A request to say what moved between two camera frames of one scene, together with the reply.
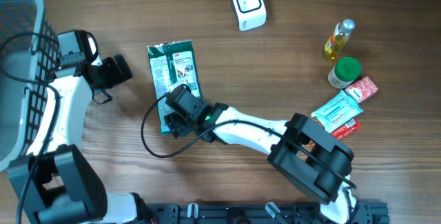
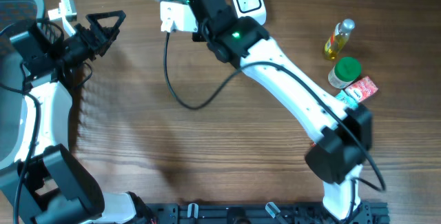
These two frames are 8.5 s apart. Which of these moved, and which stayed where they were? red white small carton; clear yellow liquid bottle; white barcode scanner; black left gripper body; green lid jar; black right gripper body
Moved: black left gripper body; black right gripper body
Stayed: green lid jar; clear yellow liquid bottle; white barcode scanner; red white small carton
